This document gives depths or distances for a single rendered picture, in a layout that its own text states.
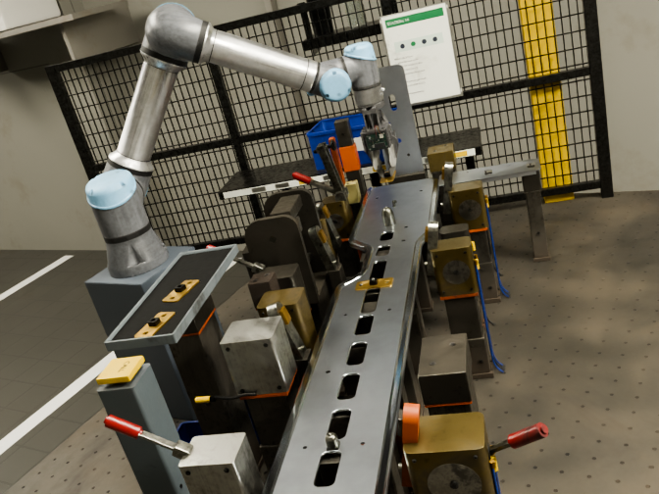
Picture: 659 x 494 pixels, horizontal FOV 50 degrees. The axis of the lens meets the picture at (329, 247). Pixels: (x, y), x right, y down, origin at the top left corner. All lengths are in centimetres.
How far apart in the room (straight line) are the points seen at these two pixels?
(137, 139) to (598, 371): 122
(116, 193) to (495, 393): 99
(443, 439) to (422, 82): 163
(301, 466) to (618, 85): 267
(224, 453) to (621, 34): 273
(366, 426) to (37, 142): 483
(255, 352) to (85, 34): 333
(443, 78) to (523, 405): 121
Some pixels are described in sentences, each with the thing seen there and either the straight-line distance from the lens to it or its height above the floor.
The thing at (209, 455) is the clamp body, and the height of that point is 106.
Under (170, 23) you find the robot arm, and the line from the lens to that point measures 166.
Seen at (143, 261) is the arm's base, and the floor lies 113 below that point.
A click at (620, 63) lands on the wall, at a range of 343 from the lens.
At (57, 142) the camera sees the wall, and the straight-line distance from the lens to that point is 558.
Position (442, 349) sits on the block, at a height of 103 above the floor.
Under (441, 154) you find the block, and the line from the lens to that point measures 217.
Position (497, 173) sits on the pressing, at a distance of 207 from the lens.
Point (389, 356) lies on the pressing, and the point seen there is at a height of 100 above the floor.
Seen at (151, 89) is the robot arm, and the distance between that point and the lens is 179.
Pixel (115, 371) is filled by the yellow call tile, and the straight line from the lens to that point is 121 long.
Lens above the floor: 169
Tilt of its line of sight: 22 degrees down
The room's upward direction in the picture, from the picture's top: 15 degrees counter-clockwise
